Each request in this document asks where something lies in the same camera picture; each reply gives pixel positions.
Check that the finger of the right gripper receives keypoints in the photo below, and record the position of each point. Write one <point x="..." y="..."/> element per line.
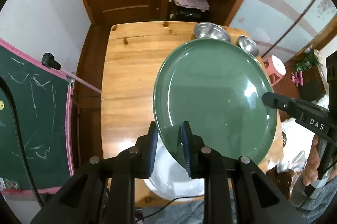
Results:
<point x="291" y="106"/>

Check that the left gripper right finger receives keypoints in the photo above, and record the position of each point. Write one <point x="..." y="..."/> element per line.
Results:
<point x="236" y="190"/>

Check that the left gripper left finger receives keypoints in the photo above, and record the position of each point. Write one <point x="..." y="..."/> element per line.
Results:
<point x="103" y="191"/>

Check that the green plate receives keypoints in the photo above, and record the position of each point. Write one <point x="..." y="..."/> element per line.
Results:
<point x="217" y="88"/>

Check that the small steel bowl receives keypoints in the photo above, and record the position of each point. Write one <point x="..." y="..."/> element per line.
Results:
<point x="248" y="45"/>

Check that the large white plate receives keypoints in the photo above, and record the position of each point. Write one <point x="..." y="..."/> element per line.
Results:
<point x="170" y="180"/>

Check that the large steel bowl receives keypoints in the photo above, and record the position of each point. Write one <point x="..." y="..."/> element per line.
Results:
<point x="207" y="30"/>

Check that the person's right hand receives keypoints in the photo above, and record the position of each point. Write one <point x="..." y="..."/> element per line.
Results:
<point x="310" y="173"/>

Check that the pink toy dumbbells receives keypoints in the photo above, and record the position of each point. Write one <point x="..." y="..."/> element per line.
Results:
<point x="297" y="78"/>

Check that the white quilted bedding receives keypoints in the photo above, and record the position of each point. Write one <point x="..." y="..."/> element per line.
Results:
<point x="297" y="148"/>

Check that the pink plastic stool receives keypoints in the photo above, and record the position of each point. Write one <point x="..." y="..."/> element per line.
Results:
<point x="275" y="69"/>

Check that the wooden table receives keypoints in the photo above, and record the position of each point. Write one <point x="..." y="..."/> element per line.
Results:
<point x="134" y="56"/>

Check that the green chalkboard pink frame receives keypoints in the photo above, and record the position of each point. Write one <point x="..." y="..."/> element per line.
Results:
<point x="48" y="115"/>

